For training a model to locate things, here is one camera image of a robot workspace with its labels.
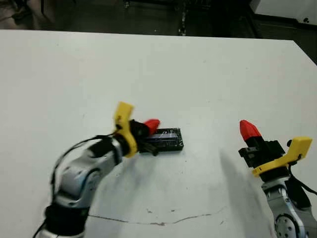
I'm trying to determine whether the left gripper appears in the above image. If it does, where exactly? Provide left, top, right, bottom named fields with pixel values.
left=112, top=101, right=161, bottom=158

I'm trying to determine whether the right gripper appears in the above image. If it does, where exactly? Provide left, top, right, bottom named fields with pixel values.
left=238, top=119, right=314, bottom=182

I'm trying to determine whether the black box lid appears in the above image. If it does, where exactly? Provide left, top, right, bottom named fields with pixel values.
left=146, top=127, right=185, bottom=152

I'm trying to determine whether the white cabinet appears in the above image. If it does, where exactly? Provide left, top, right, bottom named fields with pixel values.
left=251, top=0, right=317, bottom=25

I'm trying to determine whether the brown shoe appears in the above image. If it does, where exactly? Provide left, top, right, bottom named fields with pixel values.
left=9, top=3, right=30, bottom=18

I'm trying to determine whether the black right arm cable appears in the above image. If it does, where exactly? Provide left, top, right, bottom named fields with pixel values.
left=287, top=163, right=317, bottom=196

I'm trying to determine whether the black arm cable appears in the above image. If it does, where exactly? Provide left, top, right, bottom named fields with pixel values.
left=287, top=163, right=317, bottom=196
left=32, top=132, right=122, bottom=238

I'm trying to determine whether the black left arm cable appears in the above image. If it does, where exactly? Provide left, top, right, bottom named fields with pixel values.
left=32, top=132, right=122, bottom=238

